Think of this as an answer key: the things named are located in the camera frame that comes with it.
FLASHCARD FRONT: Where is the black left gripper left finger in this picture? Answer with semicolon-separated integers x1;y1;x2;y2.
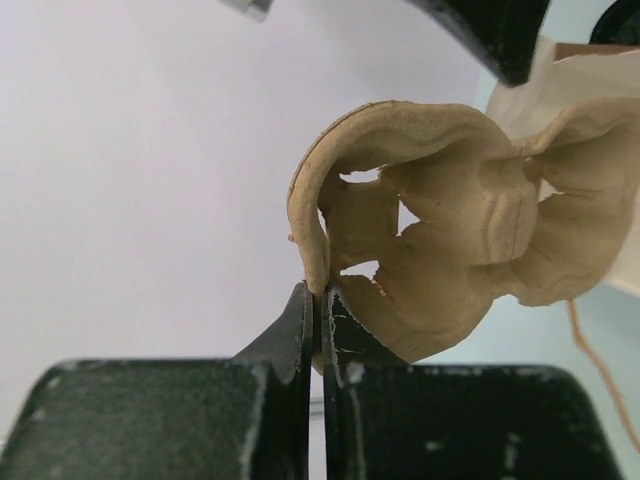
233;282;314;479

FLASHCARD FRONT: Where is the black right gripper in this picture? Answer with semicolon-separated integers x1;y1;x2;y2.
411;0;550;85

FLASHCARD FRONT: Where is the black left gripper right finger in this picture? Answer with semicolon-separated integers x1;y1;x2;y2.
320;283;405;479

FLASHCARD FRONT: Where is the brown paper bag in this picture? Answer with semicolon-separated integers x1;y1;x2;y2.
485;36;639;454

